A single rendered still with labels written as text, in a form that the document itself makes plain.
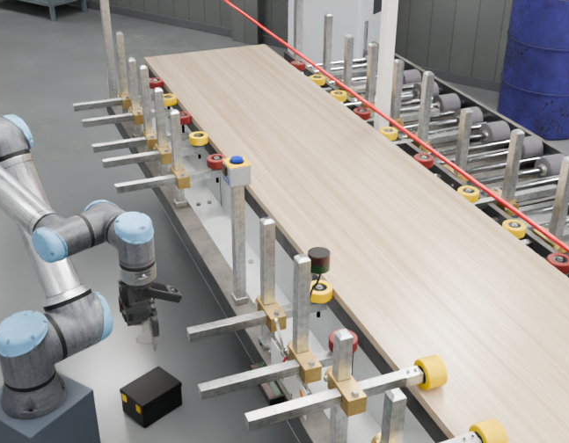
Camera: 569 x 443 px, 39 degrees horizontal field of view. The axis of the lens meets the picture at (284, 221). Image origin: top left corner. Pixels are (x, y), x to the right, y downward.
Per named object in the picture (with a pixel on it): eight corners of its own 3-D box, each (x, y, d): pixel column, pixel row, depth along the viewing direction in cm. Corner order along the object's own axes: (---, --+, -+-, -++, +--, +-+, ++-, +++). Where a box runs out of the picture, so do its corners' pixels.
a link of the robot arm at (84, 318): (54, 359, 246) (-40, 130, 239) (103, 336, 257) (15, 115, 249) (73, 359, 234) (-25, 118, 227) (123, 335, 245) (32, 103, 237)
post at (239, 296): (236, 305, 268) (232, 185, 246) (230, 297, 272) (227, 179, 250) (248, 302, 270) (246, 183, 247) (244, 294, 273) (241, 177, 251)
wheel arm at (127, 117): (83, 129, 372) (82, 120, 370) (82, 127, 375) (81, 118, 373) (174, 117, 387) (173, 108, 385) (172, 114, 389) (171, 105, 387)
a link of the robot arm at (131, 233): (136, 205, 201) (160, 220, 195) (141, 248, 207) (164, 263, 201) (105, 217, 195) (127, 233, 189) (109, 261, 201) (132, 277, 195)
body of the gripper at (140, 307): (120, 313, 210) (115, 275, 204) (150, 305, 213) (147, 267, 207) (127, 329, 204) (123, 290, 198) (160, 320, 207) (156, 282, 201)
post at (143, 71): (148, 167, 370) (140, 67, 347) (146, 163, 373) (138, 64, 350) (156, 165, 371) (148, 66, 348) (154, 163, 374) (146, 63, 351)
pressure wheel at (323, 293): (326, 326, 242) (328, 294, 237) (302, 321, 245) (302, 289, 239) (334, 311, 249) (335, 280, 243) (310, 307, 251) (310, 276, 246)
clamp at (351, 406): (345, 417, 190) (346, 402, 188) (321, 383, 201) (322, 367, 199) (368, 411, 192) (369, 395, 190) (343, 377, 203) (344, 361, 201)
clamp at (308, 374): (304, 385, 216) (304, 370, 213) (285, 355, 226) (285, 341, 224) (323, 380, 217) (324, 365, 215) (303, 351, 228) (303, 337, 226)
